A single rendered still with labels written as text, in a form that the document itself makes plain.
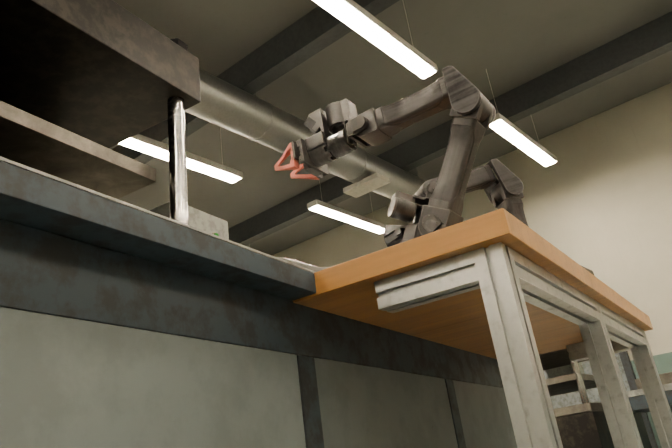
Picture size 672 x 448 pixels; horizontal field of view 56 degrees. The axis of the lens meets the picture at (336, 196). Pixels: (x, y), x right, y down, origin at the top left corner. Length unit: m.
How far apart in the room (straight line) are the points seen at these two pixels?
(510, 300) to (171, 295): 0.46
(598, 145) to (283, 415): 7.83
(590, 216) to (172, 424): 7.78
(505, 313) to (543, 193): 7.78
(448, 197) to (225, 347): 0.57
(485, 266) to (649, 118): 7.67
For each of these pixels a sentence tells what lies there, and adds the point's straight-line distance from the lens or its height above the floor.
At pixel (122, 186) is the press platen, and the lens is 2.28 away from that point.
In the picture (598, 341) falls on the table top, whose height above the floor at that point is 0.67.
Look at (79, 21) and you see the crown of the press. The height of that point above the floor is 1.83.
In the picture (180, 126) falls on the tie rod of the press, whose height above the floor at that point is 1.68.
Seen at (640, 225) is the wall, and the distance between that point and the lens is 8.20.
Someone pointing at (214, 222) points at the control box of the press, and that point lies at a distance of 2.46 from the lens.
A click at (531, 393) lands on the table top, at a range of 0.90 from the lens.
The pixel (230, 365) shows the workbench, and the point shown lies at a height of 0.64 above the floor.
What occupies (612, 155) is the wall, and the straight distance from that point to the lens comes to 8.52.
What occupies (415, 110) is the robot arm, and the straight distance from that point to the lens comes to 1.39.
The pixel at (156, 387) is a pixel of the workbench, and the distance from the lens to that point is 0.81.
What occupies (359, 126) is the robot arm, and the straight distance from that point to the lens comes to 1.41.
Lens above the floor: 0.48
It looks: 24 degrees up
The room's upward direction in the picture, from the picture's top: 8 degrees counter-clockwise
